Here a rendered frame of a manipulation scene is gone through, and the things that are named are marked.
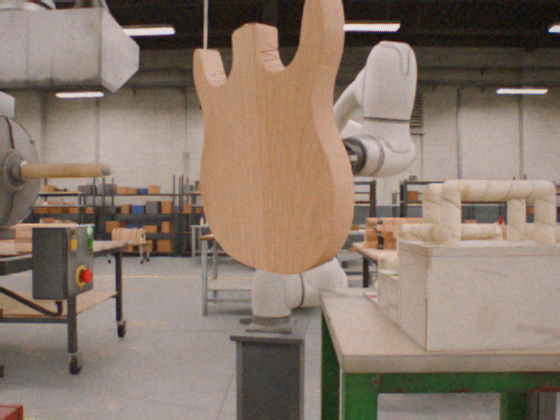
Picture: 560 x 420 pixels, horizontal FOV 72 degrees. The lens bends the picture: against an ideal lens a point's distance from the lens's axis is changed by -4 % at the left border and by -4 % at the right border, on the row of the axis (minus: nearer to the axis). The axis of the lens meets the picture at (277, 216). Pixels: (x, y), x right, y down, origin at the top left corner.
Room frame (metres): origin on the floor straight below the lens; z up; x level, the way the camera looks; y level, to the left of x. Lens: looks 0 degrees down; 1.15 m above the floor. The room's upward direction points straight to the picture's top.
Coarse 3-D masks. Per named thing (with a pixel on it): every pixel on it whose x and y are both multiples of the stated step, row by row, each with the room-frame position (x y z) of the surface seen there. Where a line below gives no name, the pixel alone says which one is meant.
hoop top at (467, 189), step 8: (448, 184) 0.65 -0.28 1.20; (456, 184) 0.64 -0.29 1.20; (464, 184) 0.64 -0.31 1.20; (472, 184) 0.64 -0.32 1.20; (480, 184) 0.64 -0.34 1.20; (488, 184) 0.64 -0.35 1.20; (496, 184) 0.64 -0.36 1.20; (504, 184) 0.64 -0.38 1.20; (512, 184) 0.65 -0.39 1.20; (520, 184) 0.64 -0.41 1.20; (528, 184) 0.65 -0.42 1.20; (536, 184) 0.65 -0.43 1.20; (544, 184) 0.65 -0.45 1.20; (552, 184) 0.65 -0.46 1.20; (464, 192) 0.64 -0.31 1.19; (472, 192) 0.64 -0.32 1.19; (480, 192) 0.64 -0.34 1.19; (488, 192) 0.64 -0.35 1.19; (496, 192) 0.64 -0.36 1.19; (504, 192) 0.64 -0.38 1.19; (512, 192) 0.64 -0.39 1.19; (520, 192) 0.64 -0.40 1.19; (528, 192) 0.64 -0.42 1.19; (536, 192) 0.64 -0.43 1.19; (544, 192) 0.64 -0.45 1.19
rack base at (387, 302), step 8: (384, 272) 0.89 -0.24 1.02; (392, 272) 0.89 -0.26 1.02; (384, 280) 0.88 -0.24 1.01; (392, 280) 0.82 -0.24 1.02; (384, 288) 0.87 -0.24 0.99; (392, 288) 0.81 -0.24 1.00; (384, 296) 0.87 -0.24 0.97; (392, 296) 0.81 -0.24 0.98; (384, 304) 0.87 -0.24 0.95; (392, 304) 0.81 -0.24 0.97; (384, 312) 0.87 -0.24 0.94; (392, 312) 0.81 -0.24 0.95; (392, 320) 0.81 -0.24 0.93
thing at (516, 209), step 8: (512, 200) 0.73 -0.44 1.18; (520, 200) 0.73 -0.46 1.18; (512, 208) 0.73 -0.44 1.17; (520, 208) 0.73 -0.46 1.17; (512, 216) 0.73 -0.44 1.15; (520, 216) 0.73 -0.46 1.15; (512, 224) 0.73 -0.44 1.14; (520, 224) 0.73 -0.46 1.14; (512, 232) 0.73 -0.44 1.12; (512, 240) 0.73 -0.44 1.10; (520, 240) 0.73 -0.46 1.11
